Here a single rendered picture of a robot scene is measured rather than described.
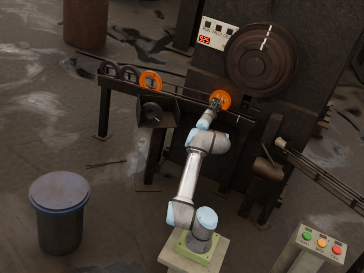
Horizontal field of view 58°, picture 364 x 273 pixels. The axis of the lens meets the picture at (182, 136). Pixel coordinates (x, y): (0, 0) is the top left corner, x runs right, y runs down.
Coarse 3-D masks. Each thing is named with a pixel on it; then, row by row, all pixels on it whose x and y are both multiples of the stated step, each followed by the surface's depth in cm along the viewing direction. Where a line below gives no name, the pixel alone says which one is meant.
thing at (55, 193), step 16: (48, 176) 187; (64, 176) 190; (80, 176) 192; (32, 192) 176; (48, 192) 178; (64, 192) 180; (80, 192) 182; (48, 208) 169; (64, 208) 171; (80, 208) 177; (48, 224) 179; (64, 224) 181; (80, 224) 193; (48, 240) 188; (64, 240) 189; (80, 240) 203
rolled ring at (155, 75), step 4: (144, 72) 248; (148, 72) 246; (152, 72) 246; (140, 76) 251; (144, 76) 249; (152, 76) 247; (156, 76) 245; (140, 80) 252; (144, 80) 254; (156, 80) 247; (160, 80) 247; (140, 84) 254; (144, 84) 254; (160, 84) 247; (156, 88) 250; (160, 88) 250
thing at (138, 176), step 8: (144, 96) 226; (152, 96) 227; (160, 96) 228; (160, 104) 232; (168, 104) 233; (176, 104) 227; (136, 112) 227; (152, 112) 233; (168, 112) 236; (176, 112) 226; (168, 120) 227; (176, 120) 224; (160, 128) 228; (152, 136) 233; (160, 136) 233; (152, 144) 235; (152, 152) 240; (152, 160) 244; (152, 168) 249; (136, 176) 263; (144, 176) 258; (152, 176) 254; (136, 184) 256; (144, 184) 257; (152, 184) 259
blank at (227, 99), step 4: (216, 92) 232; (220, 92) 231; (224, 92) 231; (212, 96) 235; (216, 96) 234; (220, 96) 232; (224, 96) 231; (228, 96) 230; (224, 100) 233; (228, 100) 231; (224, 104) 234; (228, 104) 233; (224, 108) 235
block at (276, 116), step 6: (276, 114) 224; (270, 120) 221; (276, 120) 219; (270, 126) 223; (276, 126) 221; (264, 132) 227; (270, 132) 225; (276, 132) 224; (264, 138) 229; (270, 138) 227; (270, 144) 230
